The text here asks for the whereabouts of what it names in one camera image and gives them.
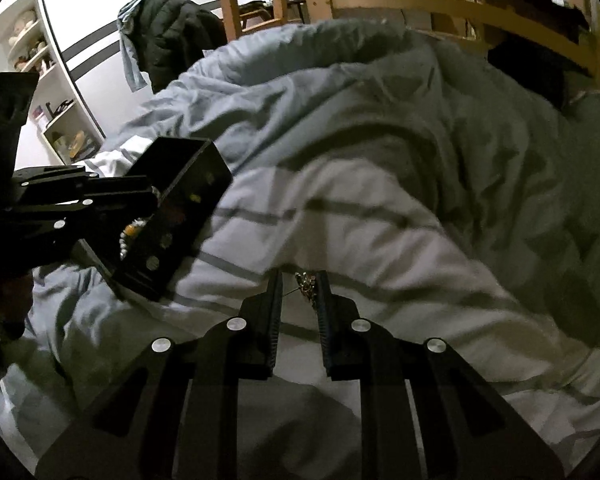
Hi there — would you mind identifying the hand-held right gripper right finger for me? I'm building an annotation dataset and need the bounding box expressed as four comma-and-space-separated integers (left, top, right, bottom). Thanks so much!
316, 270, 564, 480

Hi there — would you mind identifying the light blue shirt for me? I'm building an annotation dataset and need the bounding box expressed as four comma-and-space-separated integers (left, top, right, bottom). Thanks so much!
117, 0, 151, 92

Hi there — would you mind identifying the thin chain necklace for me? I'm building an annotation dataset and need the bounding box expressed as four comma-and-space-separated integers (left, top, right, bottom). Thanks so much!
287, 271, 322, 307

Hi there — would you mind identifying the dark puffer jacket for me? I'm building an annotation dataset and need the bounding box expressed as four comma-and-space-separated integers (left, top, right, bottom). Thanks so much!
137, 0, 226, 93

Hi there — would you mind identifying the wooden bed frame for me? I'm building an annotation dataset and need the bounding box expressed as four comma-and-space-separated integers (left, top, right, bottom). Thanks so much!
297, 0, 600, 97

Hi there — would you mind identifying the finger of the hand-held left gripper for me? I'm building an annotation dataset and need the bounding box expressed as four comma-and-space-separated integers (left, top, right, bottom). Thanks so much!
12, 191, 159, 273
12, 165, 151, 201

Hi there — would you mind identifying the white open shelf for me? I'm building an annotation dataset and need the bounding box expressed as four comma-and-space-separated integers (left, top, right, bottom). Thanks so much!
0, 0, 106, 166

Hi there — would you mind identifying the grey striped duvet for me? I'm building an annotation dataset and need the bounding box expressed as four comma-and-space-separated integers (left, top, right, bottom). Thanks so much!
0, 17, 600, 461

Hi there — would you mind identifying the black jewelry box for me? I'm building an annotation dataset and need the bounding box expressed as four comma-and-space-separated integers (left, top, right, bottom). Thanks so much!
77, 136, 233, 303

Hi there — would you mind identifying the white sliding-door wardrobe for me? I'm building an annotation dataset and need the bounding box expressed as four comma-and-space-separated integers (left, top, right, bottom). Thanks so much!
35, 0, 221, 136

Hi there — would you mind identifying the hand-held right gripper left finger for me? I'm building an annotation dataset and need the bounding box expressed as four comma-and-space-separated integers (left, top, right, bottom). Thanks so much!
35, 269, 284, 480

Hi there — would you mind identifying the wooden ladder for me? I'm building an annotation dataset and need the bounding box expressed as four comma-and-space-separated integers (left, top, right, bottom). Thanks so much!
212, 0, 288, 41

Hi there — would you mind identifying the white and orange bead bracelet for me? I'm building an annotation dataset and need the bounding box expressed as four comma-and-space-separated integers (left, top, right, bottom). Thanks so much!
117, 216, 149, 262

